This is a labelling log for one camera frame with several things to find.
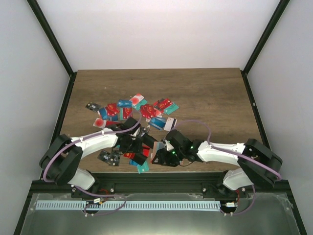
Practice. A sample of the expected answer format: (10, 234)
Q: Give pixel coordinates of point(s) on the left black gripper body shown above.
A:
(130, 147)

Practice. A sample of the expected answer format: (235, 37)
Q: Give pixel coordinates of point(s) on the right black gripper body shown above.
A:
(173, 159)

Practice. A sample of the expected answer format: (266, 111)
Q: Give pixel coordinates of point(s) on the plain black card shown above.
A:
(139, 158)

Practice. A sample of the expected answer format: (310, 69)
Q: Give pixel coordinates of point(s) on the pink leather card holder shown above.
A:
(157, 146)

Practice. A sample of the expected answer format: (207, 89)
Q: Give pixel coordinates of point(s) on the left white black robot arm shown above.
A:
(60, 163)

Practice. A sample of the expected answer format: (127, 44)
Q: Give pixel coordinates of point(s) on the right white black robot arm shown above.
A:
(256, 164)

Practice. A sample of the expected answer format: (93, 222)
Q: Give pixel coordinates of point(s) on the black cards front left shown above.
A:
(110, 158)

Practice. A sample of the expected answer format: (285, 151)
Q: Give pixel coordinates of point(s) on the black long card box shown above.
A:
(148, 140)

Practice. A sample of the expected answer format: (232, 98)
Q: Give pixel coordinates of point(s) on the teal card front edge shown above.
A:
(142, 168)

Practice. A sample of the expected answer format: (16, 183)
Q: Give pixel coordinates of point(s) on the red card middle top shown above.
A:
(126, 112)

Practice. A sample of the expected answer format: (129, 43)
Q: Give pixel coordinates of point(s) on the white card black stripe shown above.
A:
(170, 124)

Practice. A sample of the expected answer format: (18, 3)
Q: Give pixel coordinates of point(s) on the white red dot card left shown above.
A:
(100, 123)

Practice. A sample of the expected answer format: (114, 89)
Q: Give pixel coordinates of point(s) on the red card left top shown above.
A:
(112, 109)

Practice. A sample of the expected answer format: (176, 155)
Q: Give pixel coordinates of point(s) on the blue striped card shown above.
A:
(157, 122)

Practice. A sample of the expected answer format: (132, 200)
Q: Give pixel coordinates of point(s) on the red card centre top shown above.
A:
(148, 111)

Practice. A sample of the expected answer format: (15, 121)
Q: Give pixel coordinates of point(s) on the blue card left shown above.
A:
(103, 113)

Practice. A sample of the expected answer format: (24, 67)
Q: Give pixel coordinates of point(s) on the blue card top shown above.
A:
(124, 103)

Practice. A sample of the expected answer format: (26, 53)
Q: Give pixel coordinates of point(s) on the white red circle card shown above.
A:
(136, 99)

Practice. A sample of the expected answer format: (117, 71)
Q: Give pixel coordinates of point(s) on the teal card far right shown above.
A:
(170, 109)

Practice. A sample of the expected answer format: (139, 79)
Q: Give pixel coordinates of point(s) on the black card far left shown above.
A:
(93, 106)

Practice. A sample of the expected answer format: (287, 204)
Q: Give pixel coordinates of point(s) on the red card far right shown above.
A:
(163, 104)

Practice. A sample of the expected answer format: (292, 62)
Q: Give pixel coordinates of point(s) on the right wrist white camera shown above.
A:
(169, 147)

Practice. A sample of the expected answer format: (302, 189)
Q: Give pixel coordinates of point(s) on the wrist white camera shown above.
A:
(169, 147)
(136, 133)

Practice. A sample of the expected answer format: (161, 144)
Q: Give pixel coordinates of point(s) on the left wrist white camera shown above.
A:
(136, 133)

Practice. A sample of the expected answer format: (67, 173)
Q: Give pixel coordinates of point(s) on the black aluminium front rail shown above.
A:
(203, 183)

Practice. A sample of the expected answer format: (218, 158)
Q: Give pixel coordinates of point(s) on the light blue slotted cable duct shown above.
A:
(131, 205)

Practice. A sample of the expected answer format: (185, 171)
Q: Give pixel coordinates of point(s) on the black frame left post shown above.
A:
(36, 9)

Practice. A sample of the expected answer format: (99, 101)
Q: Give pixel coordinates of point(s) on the black frame post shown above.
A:
(278, 12)
(36, 9)

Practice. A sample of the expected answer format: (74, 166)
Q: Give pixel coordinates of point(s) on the black frame right post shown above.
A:
(278, 12)

